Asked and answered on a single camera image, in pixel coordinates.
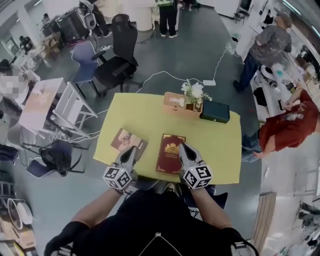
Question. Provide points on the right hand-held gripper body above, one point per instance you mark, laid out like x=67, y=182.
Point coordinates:
x=197, y=176

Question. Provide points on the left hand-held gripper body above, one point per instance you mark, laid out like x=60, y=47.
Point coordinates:
x=116, y=177

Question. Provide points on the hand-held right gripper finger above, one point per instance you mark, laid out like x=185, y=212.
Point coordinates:
x=183, y=160
x=198, y=161

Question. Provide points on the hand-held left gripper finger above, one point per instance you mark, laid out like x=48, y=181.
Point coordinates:
x=118, y=161
x=133, y=160

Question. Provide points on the red gold-ornament book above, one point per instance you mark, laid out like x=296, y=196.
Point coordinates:
x=168, y=155

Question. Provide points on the brown photo-cover book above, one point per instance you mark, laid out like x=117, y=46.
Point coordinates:
x=125, y=140

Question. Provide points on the person's right forearm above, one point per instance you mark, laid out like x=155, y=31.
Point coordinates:
x=210, y=207

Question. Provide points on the person's left forearm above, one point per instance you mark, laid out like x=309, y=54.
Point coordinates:
x=97, y=208

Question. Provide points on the person's shoe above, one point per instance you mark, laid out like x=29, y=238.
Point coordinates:
x=170, y=188

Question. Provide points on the yellow tablecloth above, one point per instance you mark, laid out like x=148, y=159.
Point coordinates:
x=140, y=112

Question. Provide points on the dark green box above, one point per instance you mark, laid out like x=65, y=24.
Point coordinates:
x=215, y=112

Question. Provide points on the wicker tissue basket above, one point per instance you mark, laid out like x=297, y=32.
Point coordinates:
x=172, y=107

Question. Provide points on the person's black shirt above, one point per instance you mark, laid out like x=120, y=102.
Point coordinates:
x=155, y=220

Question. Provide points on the black bag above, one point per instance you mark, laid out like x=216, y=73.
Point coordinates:
x=53, y=160

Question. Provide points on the white folding chair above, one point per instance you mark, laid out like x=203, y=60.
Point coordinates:
x=72, y=107

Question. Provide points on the white flower bouquet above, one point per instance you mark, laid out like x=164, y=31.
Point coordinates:
x=196, y=90

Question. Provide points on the wooden slatted board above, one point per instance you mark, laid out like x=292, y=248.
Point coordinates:
x=263, y=220

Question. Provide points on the white power strip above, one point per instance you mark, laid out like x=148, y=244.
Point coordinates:
x=209, y=82
x=106, y=47

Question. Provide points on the white shelving unit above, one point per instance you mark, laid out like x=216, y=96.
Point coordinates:
x=271, y=100

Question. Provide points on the pink table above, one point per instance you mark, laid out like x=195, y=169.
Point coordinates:
x=40, y=105

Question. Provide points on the blue plastic chair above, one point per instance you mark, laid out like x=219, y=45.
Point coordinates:
x=83, y=62

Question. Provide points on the black office chair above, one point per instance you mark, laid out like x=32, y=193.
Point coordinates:
x=123, y=37

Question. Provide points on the navy metal-frame chair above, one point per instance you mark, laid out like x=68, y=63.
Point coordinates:
x=35, y=170

